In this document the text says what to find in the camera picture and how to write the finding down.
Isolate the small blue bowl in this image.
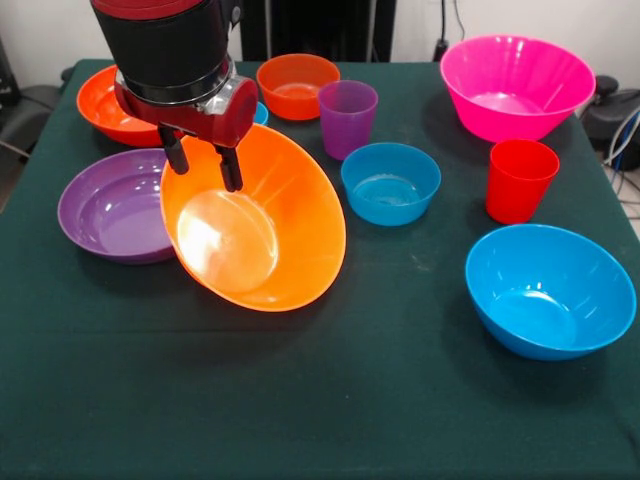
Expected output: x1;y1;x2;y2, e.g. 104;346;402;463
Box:
340;142;443;228

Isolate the large blue bowl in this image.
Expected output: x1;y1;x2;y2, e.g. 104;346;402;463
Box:
464;223;638;362

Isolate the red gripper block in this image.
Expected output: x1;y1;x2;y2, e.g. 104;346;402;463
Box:
113;77;260;194

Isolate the wide purple bowl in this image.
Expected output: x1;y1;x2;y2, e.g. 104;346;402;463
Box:
57;148;177;266

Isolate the black plug with cable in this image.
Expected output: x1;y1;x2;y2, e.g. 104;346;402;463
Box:
432;0;466;62

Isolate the dark green table cloth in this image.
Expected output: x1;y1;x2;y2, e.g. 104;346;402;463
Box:
0;58;640;480

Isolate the red cup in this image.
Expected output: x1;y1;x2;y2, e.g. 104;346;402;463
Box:
485;138;561;225

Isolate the large orange bowl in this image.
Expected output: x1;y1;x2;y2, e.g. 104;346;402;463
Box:
159;123;347;314

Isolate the wide red-orange bowl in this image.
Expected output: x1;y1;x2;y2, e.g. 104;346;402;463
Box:
75;64;167;148

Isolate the large pink bowl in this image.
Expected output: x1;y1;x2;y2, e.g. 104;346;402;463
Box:
439;33;598;144

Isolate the purple cup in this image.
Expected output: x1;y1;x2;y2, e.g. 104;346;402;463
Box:
317;79;379;162

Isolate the cable bundle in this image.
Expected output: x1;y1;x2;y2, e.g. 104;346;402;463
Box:
602;107;640;221

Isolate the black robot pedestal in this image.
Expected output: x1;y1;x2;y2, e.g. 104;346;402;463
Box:
238;0;397;63

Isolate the small red-orange bowl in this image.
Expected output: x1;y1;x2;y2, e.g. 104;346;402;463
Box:
255;52;342;122

